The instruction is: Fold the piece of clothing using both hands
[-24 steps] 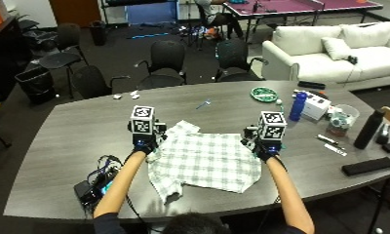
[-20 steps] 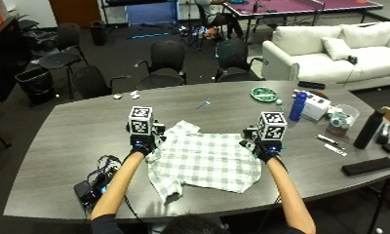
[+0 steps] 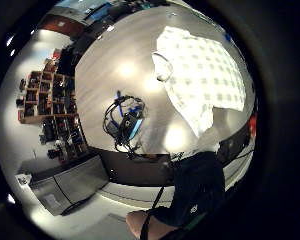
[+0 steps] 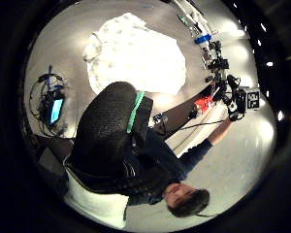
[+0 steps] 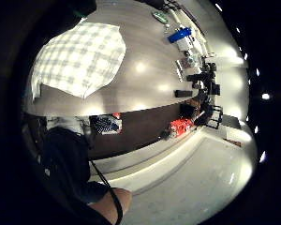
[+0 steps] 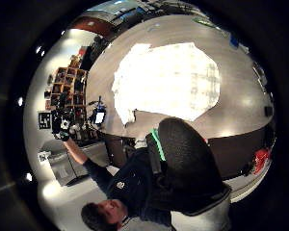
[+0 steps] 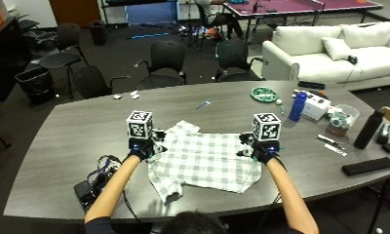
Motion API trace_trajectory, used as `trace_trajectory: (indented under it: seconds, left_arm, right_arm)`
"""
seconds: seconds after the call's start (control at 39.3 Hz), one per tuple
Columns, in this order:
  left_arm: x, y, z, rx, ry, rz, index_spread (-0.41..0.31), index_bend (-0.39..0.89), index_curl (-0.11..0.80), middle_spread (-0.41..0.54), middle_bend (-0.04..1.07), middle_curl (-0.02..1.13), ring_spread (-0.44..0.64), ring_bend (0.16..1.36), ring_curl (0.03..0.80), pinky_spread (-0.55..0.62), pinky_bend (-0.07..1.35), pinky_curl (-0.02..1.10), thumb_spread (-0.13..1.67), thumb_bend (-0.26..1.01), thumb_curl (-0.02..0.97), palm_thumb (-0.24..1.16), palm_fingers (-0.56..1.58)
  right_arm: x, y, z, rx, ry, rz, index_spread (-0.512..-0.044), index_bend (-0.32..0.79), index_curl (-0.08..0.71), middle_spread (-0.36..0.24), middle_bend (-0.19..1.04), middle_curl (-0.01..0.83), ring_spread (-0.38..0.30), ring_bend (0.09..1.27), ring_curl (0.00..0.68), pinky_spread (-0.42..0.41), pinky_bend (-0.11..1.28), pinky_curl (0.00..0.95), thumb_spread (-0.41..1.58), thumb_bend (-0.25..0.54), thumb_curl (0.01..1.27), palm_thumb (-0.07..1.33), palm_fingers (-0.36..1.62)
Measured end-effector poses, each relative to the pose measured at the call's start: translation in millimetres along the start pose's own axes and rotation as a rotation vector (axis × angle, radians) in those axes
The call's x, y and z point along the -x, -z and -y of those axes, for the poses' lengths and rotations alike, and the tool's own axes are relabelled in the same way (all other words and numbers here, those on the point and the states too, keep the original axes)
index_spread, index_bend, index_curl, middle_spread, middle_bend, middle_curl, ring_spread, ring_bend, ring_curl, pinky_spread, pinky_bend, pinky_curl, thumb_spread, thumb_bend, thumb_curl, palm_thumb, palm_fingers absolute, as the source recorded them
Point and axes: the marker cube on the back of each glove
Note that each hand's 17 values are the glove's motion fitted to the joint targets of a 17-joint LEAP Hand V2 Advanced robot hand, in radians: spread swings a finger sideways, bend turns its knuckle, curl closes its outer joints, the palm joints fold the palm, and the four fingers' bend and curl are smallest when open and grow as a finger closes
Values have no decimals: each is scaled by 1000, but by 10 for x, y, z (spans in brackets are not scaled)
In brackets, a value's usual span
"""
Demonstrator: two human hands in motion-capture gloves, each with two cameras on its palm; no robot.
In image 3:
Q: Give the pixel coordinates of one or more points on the white checkered cloth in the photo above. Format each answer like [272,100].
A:
[203,76]

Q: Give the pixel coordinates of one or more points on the the person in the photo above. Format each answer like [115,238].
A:
[196,186]

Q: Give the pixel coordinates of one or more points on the grey cabinet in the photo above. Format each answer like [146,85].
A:
[73,185]

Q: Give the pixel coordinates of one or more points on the red object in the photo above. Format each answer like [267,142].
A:
[253,125]

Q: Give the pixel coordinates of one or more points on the wooden shelf with items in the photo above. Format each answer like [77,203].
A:
[46,96]

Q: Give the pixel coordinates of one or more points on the small blue object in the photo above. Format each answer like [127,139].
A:
[228,37]

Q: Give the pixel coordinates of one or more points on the small white box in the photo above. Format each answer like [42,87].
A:
[23,179]

